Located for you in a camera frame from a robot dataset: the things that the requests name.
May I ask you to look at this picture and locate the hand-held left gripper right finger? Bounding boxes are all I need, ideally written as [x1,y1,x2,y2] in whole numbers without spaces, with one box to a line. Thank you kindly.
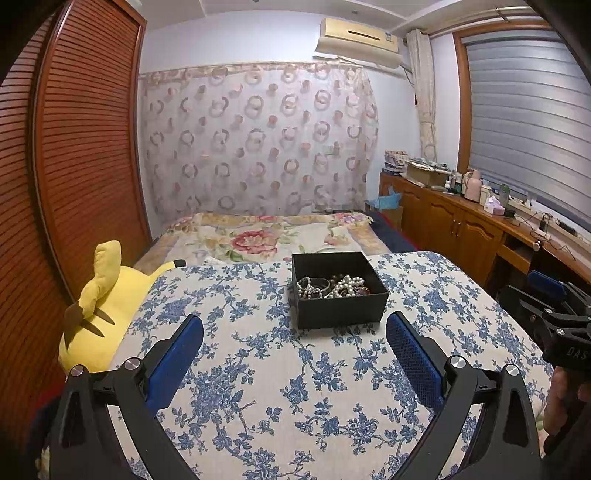
[385,311,541,480]

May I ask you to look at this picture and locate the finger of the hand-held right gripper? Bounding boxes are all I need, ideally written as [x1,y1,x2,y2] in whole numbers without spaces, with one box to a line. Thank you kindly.
[527,270,591,315]
[501,284,591,352]

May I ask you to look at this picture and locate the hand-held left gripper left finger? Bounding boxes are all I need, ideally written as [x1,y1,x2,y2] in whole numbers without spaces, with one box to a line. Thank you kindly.
[48,315,204,480]

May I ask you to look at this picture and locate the black jewelry box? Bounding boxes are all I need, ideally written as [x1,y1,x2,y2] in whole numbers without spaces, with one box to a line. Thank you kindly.
[291,251,389,330]

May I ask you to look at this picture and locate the pearl necklace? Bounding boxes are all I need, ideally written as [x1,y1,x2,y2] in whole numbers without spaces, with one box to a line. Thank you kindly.
[297,274,368,300]

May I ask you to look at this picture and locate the silver cuff bracelet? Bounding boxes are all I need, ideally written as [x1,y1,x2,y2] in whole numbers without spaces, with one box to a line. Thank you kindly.
[305,277,334,298]

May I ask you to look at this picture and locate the person's right hand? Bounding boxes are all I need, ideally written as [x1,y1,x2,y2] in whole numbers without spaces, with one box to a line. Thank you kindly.
[543,368,584,435]

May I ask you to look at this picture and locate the white power strip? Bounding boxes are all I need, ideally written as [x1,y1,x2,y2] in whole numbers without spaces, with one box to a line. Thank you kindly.
[507,195,580,238]

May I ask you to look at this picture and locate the yellow plush toy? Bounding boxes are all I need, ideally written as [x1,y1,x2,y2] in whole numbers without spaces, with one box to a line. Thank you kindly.
[58,240,186,376]

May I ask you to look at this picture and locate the wooden cabinet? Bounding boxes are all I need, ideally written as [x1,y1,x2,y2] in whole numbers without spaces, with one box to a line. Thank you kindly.
[379,170,591,298]

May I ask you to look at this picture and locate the pink kettle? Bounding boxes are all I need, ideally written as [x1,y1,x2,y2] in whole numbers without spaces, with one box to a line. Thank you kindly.
[463,169,484,202]

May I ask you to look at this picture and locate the dark blue blanket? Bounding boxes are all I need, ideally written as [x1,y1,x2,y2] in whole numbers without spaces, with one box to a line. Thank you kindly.
[368,211,419,256]

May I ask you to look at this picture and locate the pink floral quilt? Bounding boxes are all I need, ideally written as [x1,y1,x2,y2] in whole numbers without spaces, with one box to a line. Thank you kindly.
[133,211,393,280]

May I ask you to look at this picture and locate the box with blue paper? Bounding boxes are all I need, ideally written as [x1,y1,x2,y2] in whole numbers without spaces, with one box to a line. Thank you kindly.
[365,186,404,230]

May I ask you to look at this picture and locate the grey window blind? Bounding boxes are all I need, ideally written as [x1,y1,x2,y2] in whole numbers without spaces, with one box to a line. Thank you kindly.
[461,28,591,234]

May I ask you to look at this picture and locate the cardboard box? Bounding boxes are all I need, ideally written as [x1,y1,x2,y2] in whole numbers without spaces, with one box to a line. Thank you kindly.
[405,163,452,188]

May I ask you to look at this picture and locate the stack of patterned bags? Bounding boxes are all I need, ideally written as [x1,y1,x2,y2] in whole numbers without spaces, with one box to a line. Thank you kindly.
[383,149,410,175]

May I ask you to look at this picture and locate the brown louvered wardrobe door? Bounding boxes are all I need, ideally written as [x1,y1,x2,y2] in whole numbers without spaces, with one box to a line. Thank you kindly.
[0,0,154,416]

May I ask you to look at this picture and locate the tied beige curtain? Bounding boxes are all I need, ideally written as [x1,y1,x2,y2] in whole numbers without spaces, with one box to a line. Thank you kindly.
[406,28,439,163]

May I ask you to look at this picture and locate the beige air conditioner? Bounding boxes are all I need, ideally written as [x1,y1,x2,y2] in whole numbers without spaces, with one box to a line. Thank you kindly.
[315,17,403,71]

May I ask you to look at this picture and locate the ring patterned curtain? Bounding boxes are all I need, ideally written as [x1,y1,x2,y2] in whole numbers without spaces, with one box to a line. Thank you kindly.
[139,61,380,219]

